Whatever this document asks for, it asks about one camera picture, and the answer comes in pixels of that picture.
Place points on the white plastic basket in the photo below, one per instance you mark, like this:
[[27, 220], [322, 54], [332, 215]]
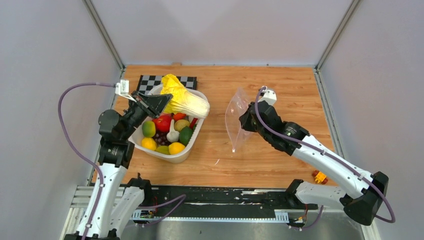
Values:
[[149, 146]]

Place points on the black white checkerboard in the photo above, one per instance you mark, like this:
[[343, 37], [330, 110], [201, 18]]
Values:
[[147, 82]]

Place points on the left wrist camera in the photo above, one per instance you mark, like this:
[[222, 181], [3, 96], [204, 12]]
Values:
[[122, 88]]

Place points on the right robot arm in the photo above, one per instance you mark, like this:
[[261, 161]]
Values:
[[360, 193]]

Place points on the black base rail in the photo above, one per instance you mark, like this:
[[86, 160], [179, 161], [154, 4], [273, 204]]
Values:
[[221, 202]]

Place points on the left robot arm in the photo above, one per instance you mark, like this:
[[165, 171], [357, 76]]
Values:
[[105, 218]]

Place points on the yellow napa cabbage toy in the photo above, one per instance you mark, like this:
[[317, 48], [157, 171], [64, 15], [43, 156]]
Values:
[[183, 101]]

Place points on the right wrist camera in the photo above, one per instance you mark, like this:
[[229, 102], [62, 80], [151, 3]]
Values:
[[268, 96]]

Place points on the white garlic toy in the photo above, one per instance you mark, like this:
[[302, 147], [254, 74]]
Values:
[[173, 135]]

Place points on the yellow lemon toy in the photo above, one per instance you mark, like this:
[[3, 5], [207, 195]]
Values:
[[176, 148]]

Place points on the clear zip top bag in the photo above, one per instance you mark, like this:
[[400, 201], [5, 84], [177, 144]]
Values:
[[237, 106]]

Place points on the green orange mango toy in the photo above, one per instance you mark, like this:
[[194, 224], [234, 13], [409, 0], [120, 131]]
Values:
[[148, 129]]

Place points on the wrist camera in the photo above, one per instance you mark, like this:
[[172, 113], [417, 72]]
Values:
[[122, 88], [268, 96]]

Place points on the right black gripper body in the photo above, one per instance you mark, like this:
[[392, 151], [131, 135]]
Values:
[[248, 124]]

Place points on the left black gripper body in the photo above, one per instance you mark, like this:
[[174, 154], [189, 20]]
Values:
[[136, 114]]

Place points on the yellow red toy car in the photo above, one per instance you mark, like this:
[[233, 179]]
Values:
[[319, 177]]

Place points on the orange carrot toy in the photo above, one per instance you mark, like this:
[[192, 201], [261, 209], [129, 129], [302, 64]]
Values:
[[179, 116]]

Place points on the purple grapes toy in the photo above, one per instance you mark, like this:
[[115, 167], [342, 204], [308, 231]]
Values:
[[161, 139]]

